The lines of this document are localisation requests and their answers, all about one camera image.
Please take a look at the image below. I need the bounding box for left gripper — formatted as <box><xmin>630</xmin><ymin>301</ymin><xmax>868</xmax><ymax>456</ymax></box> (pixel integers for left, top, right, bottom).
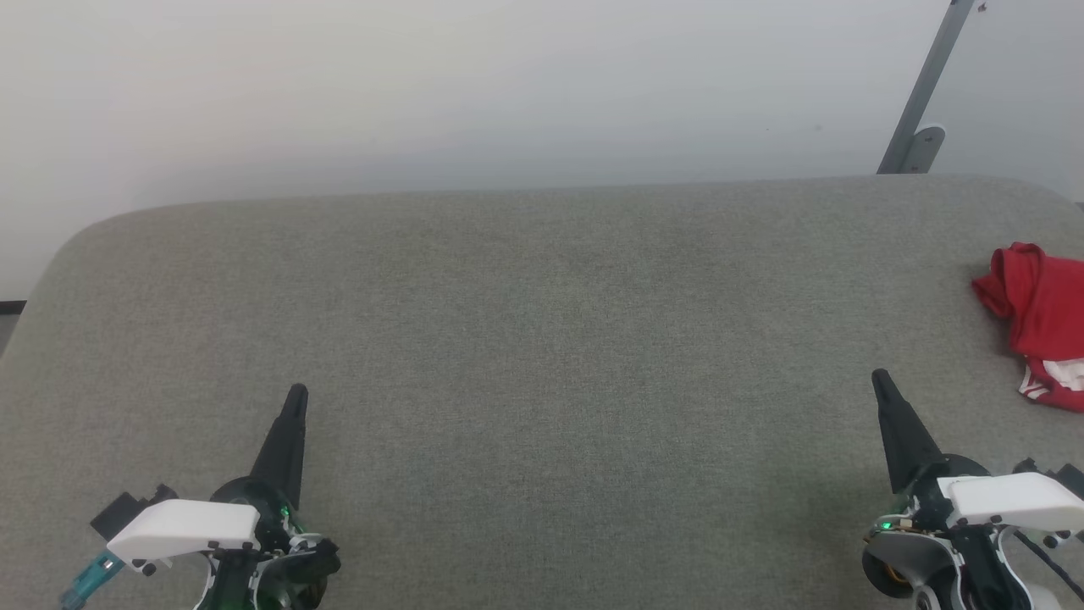
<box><xmin>196</xmin><ymin>383</ymin><xmax>342</xmax><ymax>610</ymax></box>

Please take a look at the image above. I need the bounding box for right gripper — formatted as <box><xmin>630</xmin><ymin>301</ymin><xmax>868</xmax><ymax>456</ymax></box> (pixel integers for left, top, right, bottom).
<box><xmin>862</xmin><ymin>368</ymin><xmax>1065</xmax><ymax>610</ymax></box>

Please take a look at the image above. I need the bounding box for red Bulls basketball jersey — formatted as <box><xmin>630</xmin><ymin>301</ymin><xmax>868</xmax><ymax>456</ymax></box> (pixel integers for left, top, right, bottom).
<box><xmin>971</xmin><ymin>242</ymin><xmax>1084</xmax><ymax>413</ymax></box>

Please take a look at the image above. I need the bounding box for grey fabric sofa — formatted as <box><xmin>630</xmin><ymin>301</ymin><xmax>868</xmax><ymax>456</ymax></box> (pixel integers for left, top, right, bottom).
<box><xmin>0</xmin><ymin>174</ymin><xmax>1084</xmax><ymax>610</ymax></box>

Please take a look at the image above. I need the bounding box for grey metal stand pole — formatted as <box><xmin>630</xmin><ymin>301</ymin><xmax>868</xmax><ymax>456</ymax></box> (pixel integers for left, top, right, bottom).
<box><xmin>877</xmin><ymin>0</ymin><xmax>975</xmax><ymax>175</ymax></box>

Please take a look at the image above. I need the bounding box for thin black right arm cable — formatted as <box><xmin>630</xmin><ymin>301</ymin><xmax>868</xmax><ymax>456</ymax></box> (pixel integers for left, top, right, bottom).
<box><xmin>1012</xmin><ymin>530</ymin><xmax>1084</xmax><ymax>604</ymax></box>

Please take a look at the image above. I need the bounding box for teal cable connector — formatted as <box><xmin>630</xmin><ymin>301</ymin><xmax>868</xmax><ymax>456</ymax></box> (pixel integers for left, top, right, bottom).
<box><xmin>59</xmin><ymin>551</ymin><xmax>126</xmax><ymax>610</ymax></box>

